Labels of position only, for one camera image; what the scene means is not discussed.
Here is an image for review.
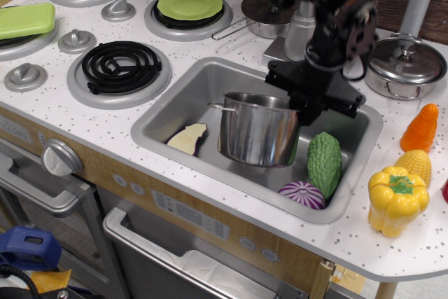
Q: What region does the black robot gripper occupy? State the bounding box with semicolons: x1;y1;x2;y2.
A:
265;46;365;126

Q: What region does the stainless steel toy pot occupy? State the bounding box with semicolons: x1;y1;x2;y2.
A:
209;92;302;167

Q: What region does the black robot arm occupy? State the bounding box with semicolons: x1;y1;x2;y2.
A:
265;0;377;126

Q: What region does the grey toy sink basin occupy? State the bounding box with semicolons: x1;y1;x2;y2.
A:
131;56;385;223

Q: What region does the green toy bitter gourd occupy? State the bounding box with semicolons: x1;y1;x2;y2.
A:
307;132;342;200

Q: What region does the silver toy faucet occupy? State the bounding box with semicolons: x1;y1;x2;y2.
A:
262;1;316;66

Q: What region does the purple toy onion half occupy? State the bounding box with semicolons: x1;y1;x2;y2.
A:
278;181;326;210

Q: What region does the lidded steel saucepan rear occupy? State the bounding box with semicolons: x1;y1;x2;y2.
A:
211;0;298;41

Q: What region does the lidded steel pan right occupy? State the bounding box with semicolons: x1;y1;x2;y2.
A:
365;33;447;100

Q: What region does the orange toy carrot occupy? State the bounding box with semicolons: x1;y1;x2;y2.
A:
400;104;439;153

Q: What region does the halved toy eggplant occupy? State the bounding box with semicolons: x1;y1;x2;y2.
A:
167;123;207;155

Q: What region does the yellow toy corn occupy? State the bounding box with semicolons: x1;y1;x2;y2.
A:
395;150;432;188

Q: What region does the yellow toy bell pepper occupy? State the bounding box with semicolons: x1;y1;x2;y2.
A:
368;166;430;237

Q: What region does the rear right burner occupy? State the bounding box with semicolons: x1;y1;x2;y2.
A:
143;0;232;42

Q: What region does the green toy plate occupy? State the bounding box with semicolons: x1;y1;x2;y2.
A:
156;0;223;21

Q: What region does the red toy item edge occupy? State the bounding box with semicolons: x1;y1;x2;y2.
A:
442;180;448;202

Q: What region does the front black coil burner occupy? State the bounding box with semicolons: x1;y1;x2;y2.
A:
67;41;172;110

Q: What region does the grey stove knob centre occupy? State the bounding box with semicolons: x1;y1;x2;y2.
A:
101;0;136;22

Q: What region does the grey stove knob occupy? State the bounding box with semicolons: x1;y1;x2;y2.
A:
3;63;48;92
101;0;136;22
58;29;97;54

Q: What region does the grey stove knob middle left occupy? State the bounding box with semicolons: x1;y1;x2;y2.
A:
58;29;97;54

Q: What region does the silver oven dial knob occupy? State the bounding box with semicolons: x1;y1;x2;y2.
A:
41;138;84;177

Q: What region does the grey stove knob front left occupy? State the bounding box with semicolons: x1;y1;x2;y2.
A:
3;63;48;92

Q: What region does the green rectangular toy lid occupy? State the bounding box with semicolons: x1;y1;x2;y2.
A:
1;3;55;40

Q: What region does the far left burner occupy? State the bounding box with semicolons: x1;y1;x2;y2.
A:
1;21;58;61

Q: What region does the blue clamp tool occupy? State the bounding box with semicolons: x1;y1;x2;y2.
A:
1;226;62;271

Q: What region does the yellow tape piece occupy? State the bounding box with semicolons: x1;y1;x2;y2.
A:
30;270;71;294

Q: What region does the grey dishwasher door handle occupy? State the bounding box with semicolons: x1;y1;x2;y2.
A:
101;207;302;299

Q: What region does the grey oven door handle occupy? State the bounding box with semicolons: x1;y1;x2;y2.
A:
0;151;99;218

